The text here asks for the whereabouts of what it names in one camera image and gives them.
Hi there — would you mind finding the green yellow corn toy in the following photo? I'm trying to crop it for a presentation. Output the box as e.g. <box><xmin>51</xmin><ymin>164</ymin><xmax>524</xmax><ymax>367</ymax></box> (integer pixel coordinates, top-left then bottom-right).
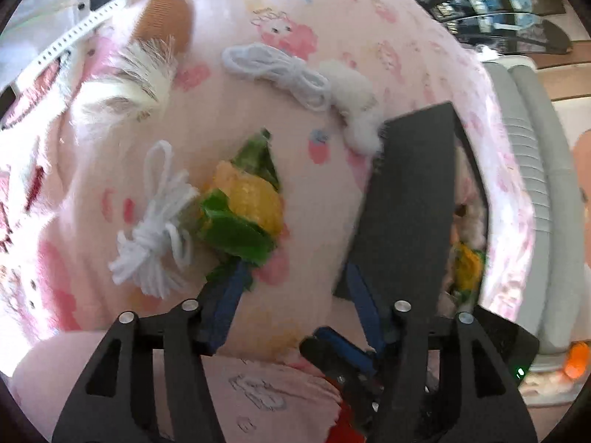
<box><xmin>451</xmin><ymin>242</ymin><xmax>485</xmax><ymax>304</ymax></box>
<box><xmin>197</xmin><ymin>129</ymin><xmax>284</xmax><ymax>282</ymax></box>

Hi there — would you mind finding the white cord bundle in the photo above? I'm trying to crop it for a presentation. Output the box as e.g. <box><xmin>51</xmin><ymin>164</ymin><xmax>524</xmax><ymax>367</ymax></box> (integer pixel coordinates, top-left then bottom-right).
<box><xmin>221</xmin><ymin>42</ymin><xmax>334</xmax><ymax>113</ymax></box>
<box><xmin>108</xmin><ymin>140</ymin><xmax>201</xmax><ymax>300</ymax></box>

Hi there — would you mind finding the brown wooden comb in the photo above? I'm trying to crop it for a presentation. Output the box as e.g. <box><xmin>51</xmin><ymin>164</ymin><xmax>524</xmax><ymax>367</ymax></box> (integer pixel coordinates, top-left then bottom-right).
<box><xmin>131</xmin><ymin>0</ymin><xmax>193</xmax><ymax>55</ymax></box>

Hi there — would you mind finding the black storage box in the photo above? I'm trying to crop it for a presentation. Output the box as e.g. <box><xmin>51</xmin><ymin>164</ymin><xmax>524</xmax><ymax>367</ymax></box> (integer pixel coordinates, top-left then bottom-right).
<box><xmin>335</xmin><ymin>102</ymin><xmax>488</xmax><ymax>322</ymax></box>

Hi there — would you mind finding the pink cartoon print blanket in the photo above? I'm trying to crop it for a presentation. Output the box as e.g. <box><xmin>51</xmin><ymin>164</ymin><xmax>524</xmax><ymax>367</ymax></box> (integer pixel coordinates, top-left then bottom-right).
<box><xmin>1</xmin><ymin>0</ymin><xmax>534</xmax><ymax>442</ymax></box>

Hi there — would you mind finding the orange small toy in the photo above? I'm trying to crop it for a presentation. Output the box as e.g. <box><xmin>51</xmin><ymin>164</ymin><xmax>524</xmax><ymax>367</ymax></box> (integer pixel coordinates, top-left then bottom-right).
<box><xmin>564</xmin><ymin>342</ymin><xmax>590</xmax><ymax>380</ymax></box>

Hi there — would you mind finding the white feathery tuft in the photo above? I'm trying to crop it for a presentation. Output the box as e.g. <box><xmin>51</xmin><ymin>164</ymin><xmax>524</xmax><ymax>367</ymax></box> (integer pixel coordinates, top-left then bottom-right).
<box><xmin>72</xmin><ymin>38</ymin><xmax>178</xmax><ymax>125</ymax></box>

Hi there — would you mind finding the grey sofa cushion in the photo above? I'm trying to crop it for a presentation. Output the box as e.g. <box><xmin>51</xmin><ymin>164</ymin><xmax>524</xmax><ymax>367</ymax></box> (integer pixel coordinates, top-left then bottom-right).
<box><xmin>484</xmin><ymin>56</ymin><xmax>585</xmax><ymax>369</ymax></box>

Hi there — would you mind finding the dark glass cabinet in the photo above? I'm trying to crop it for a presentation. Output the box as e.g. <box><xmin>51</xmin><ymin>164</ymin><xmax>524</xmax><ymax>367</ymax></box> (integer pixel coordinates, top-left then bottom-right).
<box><xmin>416</xmin><ymin>0</ymin><xmax>573</xmax><ymax>55</ymax></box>

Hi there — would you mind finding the white fluffy keychain plush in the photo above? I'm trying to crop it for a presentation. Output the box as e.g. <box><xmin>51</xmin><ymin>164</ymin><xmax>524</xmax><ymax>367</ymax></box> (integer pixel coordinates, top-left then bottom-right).
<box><xmin>318</xmin><ymin>60</ymin><xmax>385</xmax><ymax>157</ymax></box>

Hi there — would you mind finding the white perforated strap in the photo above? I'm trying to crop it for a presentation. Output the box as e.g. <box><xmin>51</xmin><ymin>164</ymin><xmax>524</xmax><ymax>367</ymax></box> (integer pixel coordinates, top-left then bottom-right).
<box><xmin>0</xmin><ymin>0</ymin><xmax>130</xmax><ymax>123</ymax></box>

